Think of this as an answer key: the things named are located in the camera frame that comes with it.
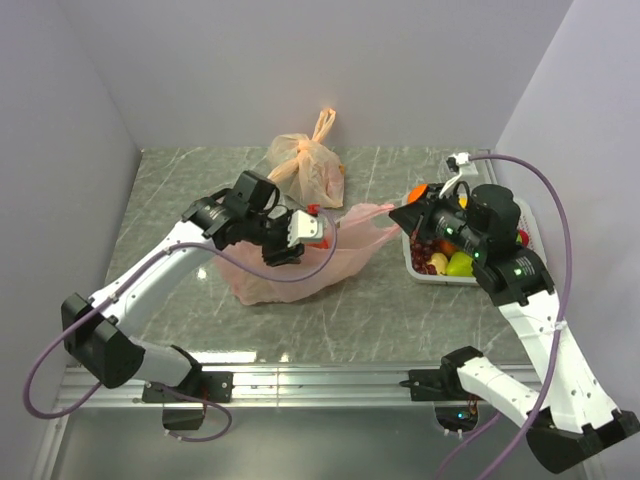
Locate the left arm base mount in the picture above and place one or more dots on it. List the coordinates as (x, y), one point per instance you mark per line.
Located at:
(184, 407)

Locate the tied beige plastic bag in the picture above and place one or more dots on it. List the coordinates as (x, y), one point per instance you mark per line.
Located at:
(304, 169)

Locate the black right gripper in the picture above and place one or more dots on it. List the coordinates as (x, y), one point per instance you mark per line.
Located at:
(418, 216)

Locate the orange fake orange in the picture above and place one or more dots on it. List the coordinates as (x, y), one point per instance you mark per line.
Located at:
(416, 193)

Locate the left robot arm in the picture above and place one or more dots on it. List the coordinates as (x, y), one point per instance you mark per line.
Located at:
(101, 328)

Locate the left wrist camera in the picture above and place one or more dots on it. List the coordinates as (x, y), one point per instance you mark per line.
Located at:
(304, 228)

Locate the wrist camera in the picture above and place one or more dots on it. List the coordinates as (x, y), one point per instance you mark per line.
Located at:
(463, 168)
(304, 228)

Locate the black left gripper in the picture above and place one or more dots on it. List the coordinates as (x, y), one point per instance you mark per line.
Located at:
(283, 255)

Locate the pink plastic bag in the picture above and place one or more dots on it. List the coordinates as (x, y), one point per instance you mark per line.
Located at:
(359, 239)

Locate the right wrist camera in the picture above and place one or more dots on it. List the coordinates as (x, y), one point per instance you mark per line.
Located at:
(463, 168)

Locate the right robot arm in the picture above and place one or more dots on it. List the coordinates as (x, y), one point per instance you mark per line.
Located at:
(572, 418)

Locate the white plastic fruit basket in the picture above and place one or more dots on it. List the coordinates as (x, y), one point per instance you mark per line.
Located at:
(527, 223)

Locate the dark red grape bunch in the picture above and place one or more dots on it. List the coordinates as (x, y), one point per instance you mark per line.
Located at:
(421, 253)

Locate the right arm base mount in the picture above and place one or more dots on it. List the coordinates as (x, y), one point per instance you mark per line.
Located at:
(456, 411)

